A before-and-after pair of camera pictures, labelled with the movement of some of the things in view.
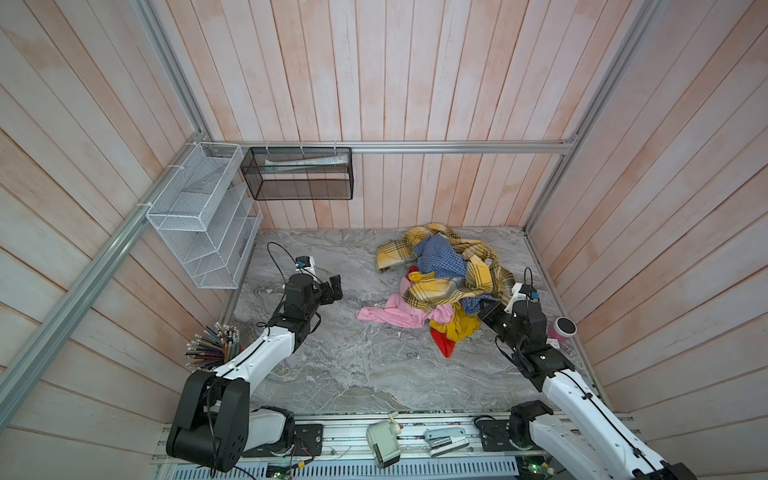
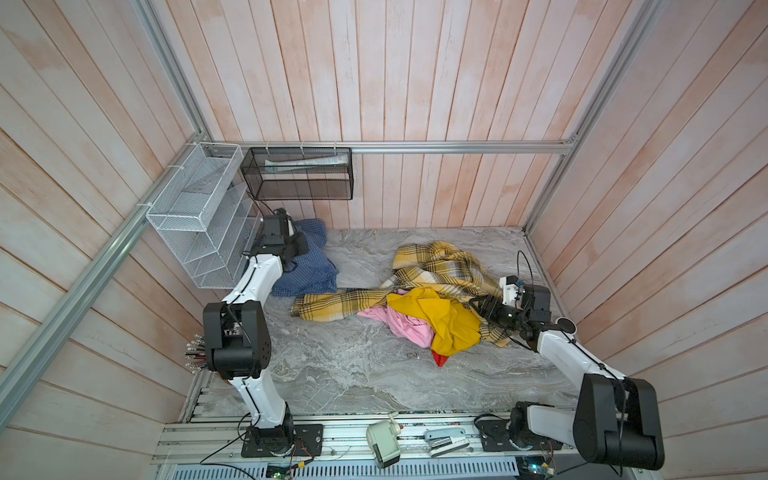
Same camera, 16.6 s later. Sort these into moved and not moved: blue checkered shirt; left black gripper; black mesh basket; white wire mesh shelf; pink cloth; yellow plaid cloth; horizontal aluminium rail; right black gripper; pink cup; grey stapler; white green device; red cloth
Moved: yellow plaid cloth; pink cloth; red cloth; left black gripper; blue checkered shirt
Not moved: right black gripper; horizontal aluminium rail; black mesh basket; white green device; grey stapler; pink cup; white wire mesh shelf
